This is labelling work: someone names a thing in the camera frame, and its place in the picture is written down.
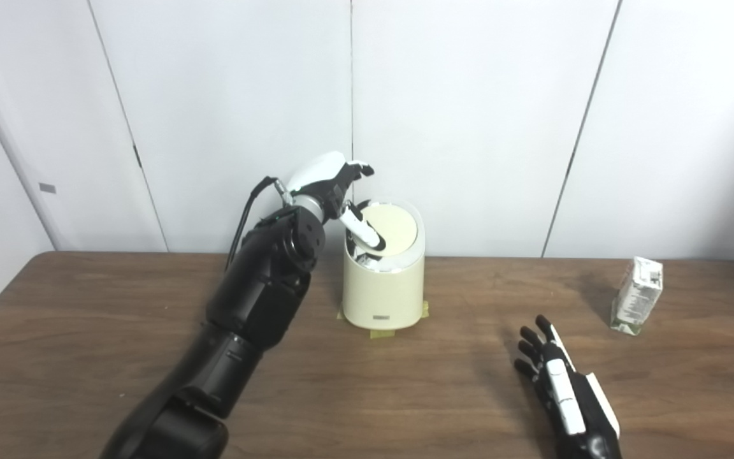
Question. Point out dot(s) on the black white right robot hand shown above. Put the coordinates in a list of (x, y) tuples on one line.
[(571, 408)]

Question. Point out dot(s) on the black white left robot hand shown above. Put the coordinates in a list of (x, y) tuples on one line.
[(322, 178)]

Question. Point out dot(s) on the cream round bin lid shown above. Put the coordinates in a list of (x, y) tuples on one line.
[(395, 226)]

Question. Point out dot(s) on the cream-colored cylindrical trash bin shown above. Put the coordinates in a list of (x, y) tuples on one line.
[(383, 293)]

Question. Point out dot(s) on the white green milk carton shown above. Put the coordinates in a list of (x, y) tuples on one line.
[(638, 293)]

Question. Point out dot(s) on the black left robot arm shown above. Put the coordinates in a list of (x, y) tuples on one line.
[(246, 306)]

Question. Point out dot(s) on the dark wall panel hinge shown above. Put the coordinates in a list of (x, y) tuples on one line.
[(137, 157)]

